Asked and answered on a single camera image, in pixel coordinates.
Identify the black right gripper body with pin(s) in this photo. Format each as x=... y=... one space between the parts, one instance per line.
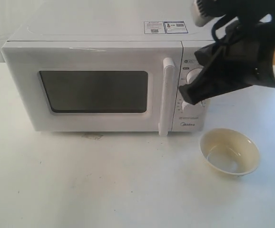
x=244 y=58

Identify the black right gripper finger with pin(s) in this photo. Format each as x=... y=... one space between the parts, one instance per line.
x=212 y=81
x=213 y=56

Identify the cream ceramic bowl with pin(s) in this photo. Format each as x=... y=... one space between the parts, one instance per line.
x=229 y=152

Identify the white microwave door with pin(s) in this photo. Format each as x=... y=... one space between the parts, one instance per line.
x=96 y=86

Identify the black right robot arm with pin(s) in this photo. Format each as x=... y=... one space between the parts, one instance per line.
x=246 y=13

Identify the white appliance control knob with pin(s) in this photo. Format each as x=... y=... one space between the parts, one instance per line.
x=192 y=74
x=192 y=109

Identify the white Midea microwave body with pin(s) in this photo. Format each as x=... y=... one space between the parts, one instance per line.
x=125 y=21

